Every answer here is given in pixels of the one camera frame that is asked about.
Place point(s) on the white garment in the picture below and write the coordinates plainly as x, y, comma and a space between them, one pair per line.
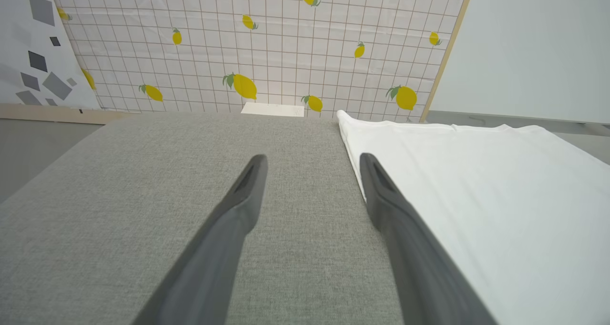
500, 196

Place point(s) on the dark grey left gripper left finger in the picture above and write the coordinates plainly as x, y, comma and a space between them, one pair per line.
219, 248

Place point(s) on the lemon-print grid partition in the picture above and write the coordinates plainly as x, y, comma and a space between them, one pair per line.
286, 53

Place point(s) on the white box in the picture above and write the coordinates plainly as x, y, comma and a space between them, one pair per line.
271, 109

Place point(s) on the white panel grey diamond print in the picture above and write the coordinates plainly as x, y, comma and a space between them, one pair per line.
28, 44

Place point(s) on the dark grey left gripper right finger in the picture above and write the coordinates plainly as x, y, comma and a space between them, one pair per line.
410, 248

